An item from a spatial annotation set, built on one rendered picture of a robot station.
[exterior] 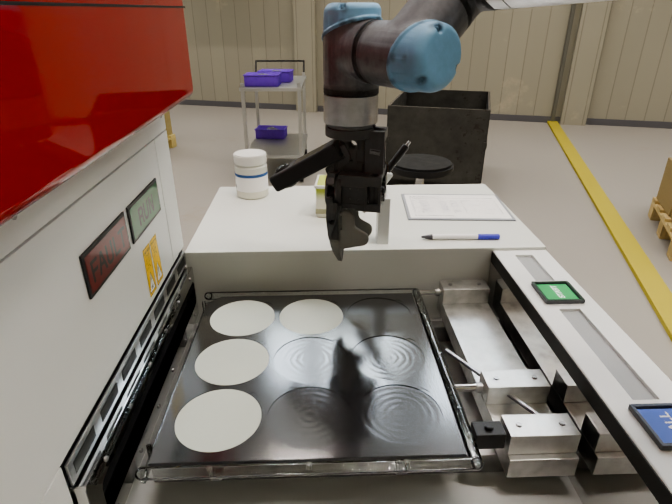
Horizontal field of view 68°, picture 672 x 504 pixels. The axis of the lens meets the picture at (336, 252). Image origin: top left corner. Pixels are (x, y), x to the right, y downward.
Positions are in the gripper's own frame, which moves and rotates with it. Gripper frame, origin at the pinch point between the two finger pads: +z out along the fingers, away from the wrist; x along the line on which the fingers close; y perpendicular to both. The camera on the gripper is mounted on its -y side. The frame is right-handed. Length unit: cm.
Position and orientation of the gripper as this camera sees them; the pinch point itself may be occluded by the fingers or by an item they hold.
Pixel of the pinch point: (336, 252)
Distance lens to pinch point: 78.8
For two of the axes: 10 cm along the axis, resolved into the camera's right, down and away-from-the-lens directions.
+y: 9.8, 0.9, -1.9
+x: 2.1, -4.3, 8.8
